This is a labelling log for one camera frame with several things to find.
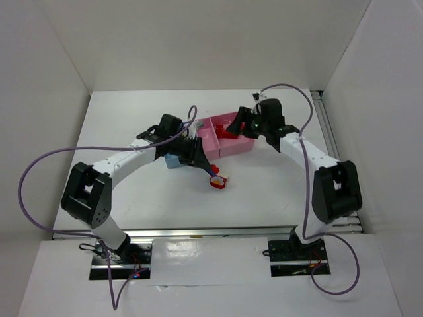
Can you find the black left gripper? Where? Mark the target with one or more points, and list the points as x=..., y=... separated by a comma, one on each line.
x=195, y=152

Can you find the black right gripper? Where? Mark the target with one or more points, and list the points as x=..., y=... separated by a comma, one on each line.
x=246, y=122

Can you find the dark blue lego plate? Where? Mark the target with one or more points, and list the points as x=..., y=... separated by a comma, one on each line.
x=212, y=173

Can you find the red flower printed lego piece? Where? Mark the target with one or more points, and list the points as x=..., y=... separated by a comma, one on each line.
x=217, y=182

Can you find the white lego brick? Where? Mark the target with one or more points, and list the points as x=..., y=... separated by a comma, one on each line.
x=224, y=178

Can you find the small red square lego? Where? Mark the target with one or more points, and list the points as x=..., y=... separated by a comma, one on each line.
x=224, y=134

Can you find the red stepped lego brick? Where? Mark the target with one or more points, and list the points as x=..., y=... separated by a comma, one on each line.
x=215, y=169

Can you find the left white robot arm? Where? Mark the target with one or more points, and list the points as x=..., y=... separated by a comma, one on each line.
x=88, y=193

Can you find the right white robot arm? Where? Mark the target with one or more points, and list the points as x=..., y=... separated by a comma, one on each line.
x=310, y=158

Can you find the small pink plastic bin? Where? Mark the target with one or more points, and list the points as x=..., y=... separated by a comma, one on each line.
x=210, y=141

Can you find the light blue plastic bin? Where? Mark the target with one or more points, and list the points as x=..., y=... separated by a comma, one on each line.
x=172, y=161

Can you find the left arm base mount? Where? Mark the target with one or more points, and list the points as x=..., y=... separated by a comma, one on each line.
x=137, y=263

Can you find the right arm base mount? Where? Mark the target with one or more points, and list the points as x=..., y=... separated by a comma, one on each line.
x=290, y=258

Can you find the aluminium rail front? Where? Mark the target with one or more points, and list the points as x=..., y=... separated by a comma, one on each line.
x=354, y=228

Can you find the aluminium rail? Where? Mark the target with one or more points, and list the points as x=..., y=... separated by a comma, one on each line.
x=335, y=155
x=354, y=228

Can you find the aluminium rail right side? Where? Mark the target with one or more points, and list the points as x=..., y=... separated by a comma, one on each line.
x=335, y=155

